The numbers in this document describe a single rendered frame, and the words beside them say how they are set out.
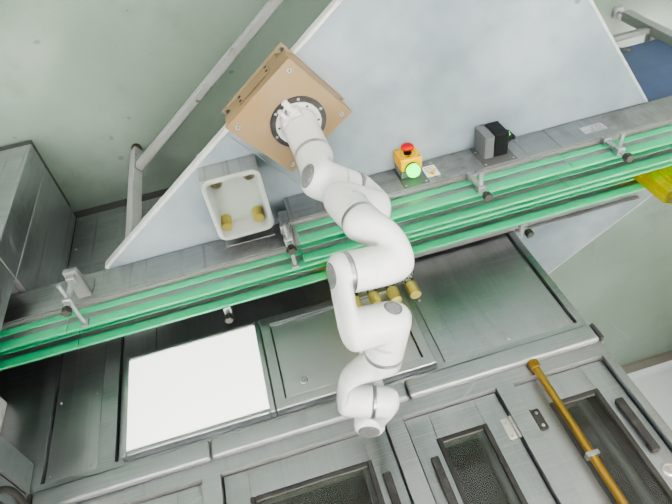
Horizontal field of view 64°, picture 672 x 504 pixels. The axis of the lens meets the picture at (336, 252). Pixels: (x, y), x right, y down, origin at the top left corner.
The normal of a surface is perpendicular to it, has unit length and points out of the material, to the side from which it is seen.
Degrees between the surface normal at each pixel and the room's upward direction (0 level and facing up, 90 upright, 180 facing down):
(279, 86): 5
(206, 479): 90
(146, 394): 90
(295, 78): 5
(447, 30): 0
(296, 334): 90
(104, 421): 90
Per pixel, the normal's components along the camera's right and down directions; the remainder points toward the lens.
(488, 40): 0.25, 0.64
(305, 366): -0.12, -0.72
